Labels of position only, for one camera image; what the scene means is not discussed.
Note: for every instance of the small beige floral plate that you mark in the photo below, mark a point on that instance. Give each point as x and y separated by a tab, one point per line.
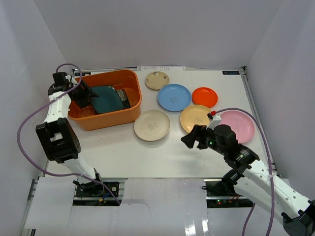
156	80

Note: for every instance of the orange round plate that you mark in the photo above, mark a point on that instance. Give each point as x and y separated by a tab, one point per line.
205	96

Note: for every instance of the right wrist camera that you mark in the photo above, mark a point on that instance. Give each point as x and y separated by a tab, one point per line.
214	119

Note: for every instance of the pink round plate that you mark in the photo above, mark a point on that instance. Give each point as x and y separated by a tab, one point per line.
240	123

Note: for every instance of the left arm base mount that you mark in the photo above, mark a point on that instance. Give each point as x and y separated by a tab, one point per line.
102	198

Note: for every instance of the teal square plate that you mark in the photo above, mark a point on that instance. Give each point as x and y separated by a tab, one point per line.
107	101

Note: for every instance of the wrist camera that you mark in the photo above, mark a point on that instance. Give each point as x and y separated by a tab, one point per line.
60	79
214	119

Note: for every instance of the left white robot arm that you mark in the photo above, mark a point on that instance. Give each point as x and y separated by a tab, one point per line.
58	139

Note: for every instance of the black floral square plate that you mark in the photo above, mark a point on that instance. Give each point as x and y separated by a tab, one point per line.
123	97

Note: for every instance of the cream round plate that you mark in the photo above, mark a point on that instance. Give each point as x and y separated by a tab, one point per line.
152	125

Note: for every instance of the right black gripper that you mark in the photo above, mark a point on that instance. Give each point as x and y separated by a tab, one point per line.
198	133

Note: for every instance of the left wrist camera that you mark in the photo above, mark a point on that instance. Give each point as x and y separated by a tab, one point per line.
60	79

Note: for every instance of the orange plastic bin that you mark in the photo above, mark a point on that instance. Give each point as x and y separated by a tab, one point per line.
125	79

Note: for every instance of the blue round plate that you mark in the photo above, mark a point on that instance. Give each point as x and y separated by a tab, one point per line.
174	97

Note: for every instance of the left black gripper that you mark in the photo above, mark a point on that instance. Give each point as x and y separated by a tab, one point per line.
80	93

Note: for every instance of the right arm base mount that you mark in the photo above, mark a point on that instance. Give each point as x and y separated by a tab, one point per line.
220	194

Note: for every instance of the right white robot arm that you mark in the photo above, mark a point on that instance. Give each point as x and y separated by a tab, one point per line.
251	178

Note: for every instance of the yellow round plate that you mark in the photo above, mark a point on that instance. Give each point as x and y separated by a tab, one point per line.
194	115

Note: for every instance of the white paper sheets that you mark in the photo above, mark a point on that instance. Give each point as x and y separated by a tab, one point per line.
165	68

